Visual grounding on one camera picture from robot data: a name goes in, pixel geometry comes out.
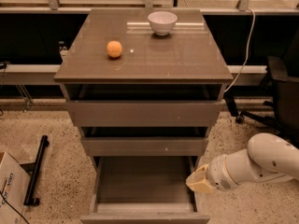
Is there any black thin cable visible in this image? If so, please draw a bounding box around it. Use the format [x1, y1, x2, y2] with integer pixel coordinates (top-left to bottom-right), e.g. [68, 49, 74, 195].
[0, 191, 30, 224]

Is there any grey drawer cabinet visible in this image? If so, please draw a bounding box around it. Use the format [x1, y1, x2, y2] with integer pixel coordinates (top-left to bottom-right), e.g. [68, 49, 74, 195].
[53, 8, 234, 173]

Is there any cardboard box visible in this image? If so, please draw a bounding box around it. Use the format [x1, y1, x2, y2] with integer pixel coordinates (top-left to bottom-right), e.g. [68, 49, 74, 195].
[0, 152, 30, 224]

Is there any grey bottom drawer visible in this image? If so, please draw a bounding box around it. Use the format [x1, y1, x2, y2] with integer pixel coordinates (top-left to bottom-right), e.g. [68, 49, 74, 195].
[80, 156, 209, 224]

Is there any black metal stand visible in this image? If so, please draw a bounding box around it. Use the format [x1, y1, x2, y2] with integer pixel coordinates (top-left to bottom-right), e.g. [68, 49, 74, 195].
[21, 135, 50, 206]

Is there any black office chair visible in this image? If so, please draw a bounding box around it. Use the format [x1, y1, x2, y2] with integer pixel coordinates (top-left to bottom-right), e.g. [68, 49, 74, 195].
[224, 31, 299, 147]

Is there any white ceramic bowl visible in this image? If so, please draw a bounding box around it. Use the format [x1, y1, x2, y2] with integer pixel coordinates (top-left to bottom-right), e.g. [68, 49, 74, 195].
[148, 11, 178, 35]

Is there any white cable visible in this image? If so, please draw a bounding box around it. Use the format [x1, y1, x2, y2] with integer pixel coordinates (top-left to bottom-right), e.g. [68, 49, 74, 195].
[223, 7, 256, 93]

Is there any orange fruit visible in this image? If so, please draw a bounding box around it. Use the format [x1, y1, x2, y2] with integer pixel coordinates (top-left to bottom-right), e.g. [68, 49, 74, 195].
[107, 41, 122, 58]

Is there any grey drawer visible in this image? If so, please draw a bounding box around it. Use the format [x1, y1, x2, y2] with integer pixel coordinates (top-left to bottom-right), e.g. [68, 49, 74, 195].
[80, 156, 209, 224]
[81, 127, 209, 157]
[64, 84, 226, 128]

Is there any grey middle drawer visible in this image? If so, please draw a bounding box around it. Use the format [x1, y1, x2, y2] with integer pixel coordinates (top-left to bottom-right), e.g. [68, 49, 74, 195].
[81, 127, 209, 157]

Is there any grey top drawer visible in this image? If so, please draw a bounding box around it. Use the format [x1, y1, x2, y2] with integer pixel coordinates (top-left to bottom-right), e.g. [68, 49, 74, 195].
[64, 84, 226, 128]

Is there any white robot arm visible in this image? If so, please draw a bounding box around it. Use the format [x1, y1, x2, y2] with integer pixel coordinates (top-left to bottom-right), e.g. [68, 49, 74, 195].
[186, 133, 299, 193]

